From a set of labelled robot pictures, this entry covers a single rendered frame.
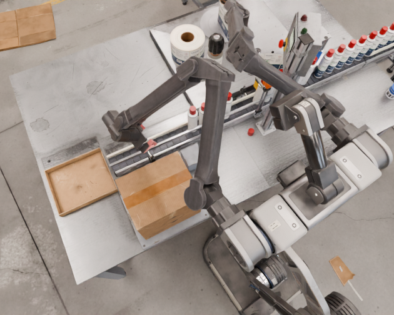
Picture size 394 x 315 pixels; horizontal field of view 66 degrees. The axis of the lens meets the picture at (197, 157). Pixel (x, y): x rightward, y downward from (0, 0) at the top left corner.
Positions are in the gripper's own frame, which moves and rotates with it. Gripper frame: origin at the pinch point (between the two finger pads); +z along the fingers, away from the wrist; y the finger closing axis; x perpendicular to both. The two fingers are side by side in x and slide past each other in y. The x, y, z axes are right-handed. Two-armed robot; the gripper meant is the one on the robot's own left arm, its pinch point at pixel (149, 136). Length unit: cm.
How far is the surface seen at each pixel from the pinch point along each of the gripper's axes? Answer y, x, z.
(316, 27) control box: -13, -76, 23
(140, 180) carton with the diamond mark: -13.0, 13.8, -4.0
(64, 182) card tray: 20, 56, -2
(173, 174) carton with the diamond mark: -18.7, 3.7, 4.4
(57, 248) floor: 21, 140, 37
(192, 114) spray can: 4.3, -13.0, 25.4
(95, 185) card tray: 9.5, 46.4, 5.8
